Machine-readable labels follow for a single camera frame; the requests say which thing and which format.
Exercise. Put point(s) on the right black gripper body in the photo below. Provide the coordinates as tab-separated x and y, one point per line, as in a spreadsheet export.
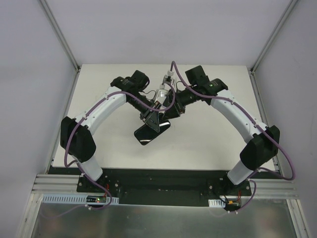
177	106

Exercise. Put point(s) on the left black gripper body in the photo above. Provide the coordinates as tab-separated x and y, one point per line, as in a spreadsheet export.
148	116

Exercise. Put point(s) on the phone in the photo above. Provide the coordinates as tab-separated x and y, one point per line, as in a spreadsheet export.
145	134

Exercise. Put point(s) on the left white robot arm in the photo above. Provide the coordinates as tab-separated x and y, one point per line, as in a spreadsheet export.
76	134

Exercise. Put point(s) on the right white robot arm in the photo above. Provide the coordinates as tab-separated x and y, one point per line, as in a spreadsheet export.
261	140

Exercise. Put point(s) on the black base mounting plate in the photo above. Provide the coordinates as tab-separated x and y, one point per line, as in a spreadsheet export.
164	187

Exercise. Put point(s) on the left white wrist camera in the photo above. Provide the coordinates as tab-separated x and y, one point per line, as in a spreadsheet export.
161	93

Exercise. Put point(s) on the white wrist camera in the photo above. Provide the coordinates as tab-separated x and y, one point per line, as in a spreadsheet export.
161	93
169	78

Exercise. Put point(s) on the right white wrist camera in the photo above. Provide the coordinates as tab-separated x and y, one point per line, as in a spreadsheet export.
169	78

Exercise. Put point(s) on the right white cable duct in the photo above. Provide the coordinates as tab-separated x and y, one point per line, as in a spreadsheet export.
216	203

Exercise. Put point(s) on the aluminium frame rail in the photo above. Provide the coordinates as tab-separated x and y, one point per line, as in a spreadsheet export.
55	184

